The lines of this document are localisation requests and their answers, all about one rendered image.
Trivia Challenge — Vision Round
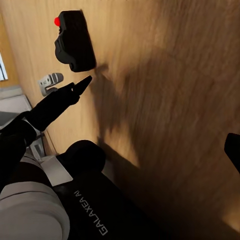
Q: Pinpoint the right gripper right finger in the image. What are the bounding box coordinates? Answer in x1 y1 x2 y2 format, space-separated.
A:
224 132 240 173

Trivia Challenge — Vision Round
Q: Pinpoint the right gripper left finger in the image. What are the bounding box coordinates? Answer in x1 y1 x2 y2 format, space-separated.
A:
0 132 26 192

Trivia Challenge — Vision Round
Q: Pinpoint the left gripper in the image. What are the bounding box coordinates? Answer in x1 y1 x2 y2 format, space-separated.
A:
37 75 92 121

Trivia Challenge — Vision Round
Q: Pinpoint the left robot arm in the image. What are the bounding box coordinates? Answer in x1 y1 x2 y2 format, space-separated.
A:
0 73 92 148

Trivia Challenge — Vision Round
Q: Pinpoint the digital camera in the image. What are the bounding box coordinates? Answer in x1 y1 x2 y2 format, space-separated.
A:
54 10 96 73

